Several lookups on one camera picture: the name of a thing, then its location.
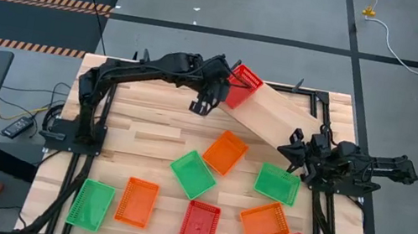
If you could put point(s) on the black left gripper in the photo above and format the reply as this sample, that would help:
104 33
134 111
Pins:
216 84

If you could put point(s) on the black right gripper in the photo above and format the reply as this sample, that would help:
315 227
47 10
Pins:
315 156

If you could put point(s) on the green plastic mesh basket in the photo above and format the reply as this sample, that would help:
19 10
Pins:
278 184
91 204
193 174

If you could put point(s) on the orange plastic mesh basket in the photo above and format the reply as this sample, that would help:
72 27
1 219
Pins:
137 202
264 222
225 152

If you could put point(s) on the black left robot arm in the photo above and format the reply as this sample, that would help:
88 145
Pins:
166 65

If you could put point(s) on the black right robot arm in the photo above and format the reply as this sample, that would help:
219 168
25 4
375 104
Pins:
387 168

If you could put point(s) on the wooden shelf with black legs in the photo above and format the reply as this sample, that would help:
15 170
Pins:
273 115

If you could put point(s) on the black clamp lever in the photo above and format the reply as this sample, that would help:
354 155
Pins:
298 85
145 57

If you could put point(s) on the black power adapter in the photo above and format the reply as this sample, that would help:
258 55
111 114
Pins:
18 127

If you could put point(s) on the black aluminium table frame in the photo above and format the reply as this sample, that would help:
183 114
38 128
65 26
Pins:
282 88

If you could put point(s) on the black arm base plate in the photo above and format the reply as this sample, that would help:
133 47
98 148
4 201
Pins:
349 192
58 143

